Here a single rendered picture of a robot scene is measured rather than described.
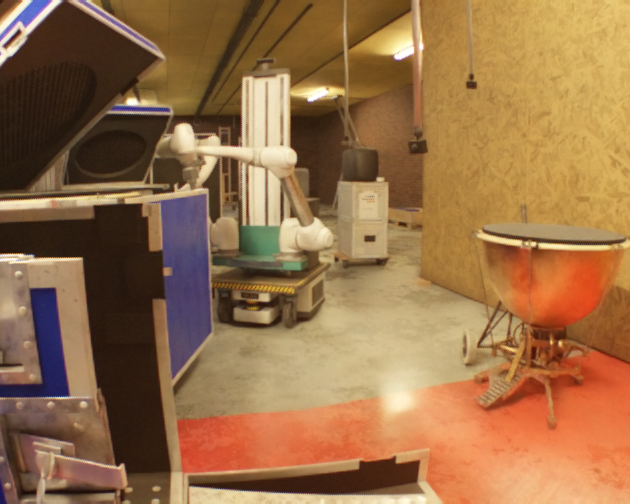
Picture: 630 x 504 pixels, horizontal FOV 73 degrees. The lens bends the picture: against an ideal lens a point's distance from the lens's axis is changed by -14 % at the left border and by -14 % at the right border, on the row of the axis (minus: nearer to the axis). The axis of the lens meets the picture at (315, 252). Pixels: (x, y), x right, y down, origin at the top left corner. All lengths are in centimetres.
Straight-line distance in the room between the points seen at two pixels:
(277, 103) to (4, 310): 312
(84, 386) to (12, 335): 8
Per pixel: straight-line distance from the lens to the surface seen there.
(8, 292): 46
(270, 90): 355
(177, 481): 148
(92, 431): 49
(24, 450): 51
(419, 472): 172
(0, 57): 196
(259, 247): 348
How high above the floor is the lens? 102
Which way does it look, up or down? 9 degrees down
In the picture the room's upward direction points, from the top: straight up
